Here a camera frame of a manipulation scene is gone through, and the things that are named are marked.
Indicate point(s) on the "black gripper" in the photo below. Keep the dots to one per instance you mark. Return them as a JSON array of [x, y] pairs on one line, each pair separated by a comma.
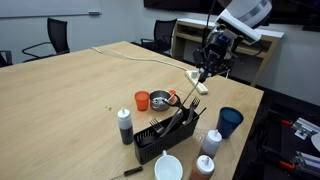
[[218, 50]]

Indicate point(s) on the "thin metal stick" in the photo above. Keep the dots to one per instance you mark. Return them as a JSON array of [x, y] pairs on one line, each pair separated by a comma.
[[191, 93]]

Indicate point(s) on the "black plastic utensil holder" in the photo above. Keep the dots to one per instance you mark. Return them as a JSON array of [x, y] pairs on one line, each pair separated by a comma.
[[163, 145]]

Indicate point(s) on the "grey plug adapter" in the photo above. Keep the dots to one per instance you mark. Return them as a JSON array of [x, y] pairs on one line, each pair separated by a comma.
[[193, 73]]

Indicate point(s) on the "white power strip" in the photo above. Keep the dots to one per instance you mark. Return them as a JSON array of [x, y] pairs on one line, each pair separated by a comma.
[[201, 87]]

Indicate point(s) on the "small orange plastic cup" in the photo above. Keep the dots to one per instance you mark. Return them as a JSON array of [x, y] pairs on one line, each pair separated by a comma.
[[172, 92]]

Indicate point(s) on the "dark red beans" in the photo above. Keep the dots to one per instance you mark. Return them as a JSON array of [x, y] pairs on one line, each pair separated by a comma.
[[158, 100]]

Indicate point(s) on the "dark blue plastic cup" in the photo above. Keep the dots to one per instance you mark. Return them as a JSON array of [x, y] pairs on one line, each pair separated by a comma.
[[229, 123]]

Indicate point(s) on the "small steel pot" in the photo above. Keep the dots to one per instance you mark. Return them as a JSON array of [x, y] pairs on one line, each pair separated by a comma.
[[158, 104]]

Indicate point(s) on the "silver metal spoon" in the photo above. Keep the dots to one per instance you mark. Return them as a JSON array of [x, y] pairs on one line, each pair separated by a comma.
[[171, 124]]

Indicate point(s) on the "large orange plastic cup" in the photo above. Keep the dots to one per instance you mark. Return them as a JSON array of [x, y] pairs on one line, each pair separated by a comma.
[[142, 101]]

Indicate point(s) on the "squeeze bottle yellow label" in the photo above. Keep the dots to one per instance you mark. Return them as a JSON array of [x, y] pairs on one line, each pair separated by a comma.
[[211, 143]]

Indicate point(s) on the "squeeze bottle reddish sauce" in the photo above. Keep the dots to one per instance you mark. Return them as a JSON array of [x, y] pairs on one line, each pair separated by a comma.
[[201, 168]]

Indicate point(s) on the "squeeze bottle dark sauce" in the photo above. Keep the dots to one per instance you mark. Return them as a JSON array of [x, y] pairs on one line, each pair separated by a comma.
[[126, 128]]

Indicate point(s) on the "white ceramic mug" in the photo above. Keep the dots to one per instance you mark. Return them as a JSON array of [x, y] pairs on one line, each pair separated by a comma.
[[168, 168]]

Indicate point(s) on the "grey whiteboard eraser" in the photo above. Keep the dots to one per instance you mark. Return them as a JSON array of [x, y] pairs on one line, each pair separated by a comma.
[[94, 13]]

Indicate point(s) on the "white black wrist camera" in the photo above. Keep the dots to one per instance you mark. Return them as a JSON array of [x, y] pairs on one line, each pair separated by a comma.
[[238, 28]]

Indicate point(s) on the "black wall screen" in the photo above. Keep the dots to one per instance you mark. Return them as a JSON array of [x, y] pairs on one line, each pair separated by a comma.
[[180, 5]]

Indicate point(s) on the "white wall whiteboard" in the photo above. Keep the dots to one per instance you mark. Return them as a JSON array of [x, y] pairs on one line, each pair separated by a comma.
[[43, 7]]

